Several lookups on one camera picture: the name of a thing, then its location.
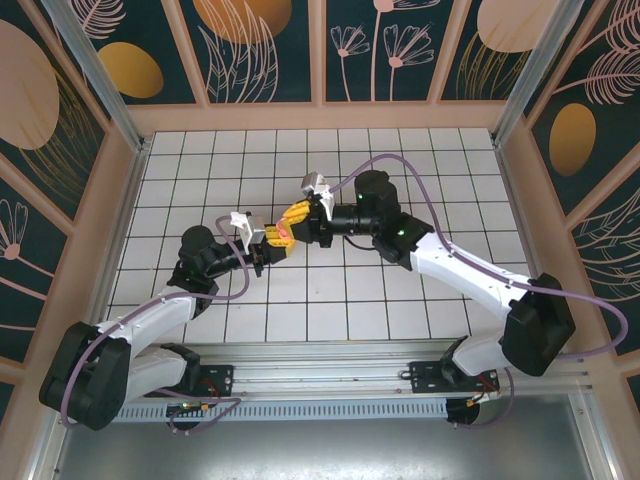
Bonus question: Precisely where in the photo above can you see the aluminium side rail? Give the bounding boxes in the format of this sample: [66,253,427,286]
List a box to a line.
[494,144,566,351]
[77,144,149,361]

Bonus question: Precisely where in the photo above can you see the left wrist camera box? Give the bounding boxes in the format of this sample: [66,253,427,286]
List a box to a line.
[228,211,266,247]

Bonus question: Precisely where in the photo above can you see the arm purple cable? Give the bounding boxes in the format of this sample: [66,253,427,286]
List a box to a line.
[59,215,246,436]
[330,153,629,431]

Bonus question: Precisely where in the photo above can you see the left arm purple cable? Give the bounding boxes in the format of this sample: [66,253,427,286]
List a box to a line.
[59,215,246,436]

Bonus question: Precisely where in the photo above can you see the aluminium frame post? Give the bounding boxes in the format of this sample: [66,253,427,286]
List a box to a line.
[39,0,151,154]
[492,0,601,146]

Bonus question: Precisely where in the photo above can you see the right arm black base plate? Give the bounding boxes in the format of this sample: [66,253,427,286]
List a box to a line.
[399,359,501,396]

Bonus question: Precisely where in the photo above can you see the small circuit board with LED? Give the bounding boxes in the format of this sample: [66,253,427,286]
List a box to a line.
[167,401,215,419]

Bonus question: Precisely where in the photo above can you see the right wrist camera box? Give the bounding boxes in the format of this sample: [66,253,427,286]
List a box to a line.
[299,171,335,221]

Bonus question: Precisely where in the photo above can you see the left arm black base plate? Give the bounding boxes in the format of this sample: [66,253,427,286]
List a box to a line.
[143,363,236,399]

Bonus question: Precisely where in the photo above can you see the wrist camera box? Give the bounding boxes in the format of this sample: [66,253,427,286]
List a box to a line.
[299,171,335,221]
[228,211,266,247]

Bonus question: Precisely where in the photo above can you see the aluminium mounting rail beam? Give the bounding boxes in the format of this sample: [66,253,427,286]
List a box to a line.
[47,342,594,401]

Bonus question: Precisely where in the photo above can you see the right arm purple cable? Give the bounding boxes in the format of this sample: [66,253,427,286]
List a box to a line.
[330,153,629,431]

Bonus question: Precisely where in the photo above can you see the slotted grey cable duct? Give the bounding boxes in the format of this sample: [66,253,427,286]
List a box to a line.
[69,399,449,424]

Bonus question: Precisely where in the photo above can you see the grey metal sheet panel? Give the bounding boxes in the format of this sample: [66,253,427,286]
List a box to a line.
[47,394,601,480]

